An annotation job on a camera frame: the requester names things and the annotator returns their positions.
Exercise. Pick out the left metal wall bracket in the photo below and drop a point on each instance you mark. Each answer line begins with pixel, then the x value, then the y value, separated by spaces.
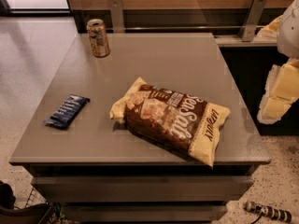
pixel 116 13

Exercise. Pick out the right metal wall bracket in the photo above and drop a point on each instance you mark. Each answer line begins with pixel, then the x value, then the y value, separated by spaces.
pixel 247 31

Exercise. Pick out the grey drawer cabinet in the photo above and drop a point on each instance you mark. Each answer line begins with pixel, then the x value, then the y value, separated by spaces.
pixel 100 172

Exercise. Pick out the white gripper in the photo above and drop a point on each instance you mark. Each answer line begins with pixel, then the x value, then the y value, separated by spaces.
pixel 289 32

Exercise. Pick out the metal wall bracket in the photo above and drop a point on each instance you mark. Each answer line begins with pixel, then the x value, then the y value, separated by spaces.
pixel 247 31
pixel 116 13

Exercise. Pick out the dark blue snack bar wrapper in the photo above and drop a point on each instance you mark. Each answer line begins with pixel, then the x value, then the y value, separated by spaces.
pixel 67 111

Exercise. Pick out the dark bag with wire basket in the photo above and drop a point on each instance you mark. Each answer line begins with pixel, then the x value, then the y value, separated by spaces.
pixel 42 213

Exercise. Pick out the brown sea salt chip bag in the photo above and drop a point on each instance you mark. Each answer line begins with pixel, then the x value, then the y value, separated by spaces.
pixel 178 120

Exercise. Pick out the orange soda can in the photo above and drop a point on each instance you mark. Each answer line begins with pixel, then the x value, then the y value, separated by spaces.
pixel 97 33

